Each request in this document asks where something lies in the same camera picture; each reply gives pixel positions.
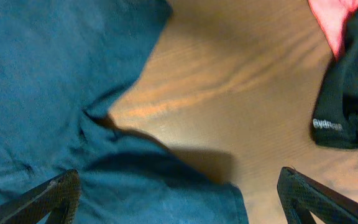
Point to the dark blue denim shorts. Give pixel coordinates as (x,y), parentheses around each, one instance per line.
(62,65)

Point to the black garment with logo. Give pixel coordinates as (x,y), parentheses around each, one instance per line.
(335,119)

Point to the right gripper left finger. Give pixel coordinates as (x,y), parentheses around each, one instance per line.
(56,200)

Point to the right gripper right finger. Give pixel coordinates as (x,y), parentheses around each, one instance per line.
(302,198)

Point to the red garment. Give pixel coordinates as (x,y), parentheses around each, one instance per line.
(332,16)

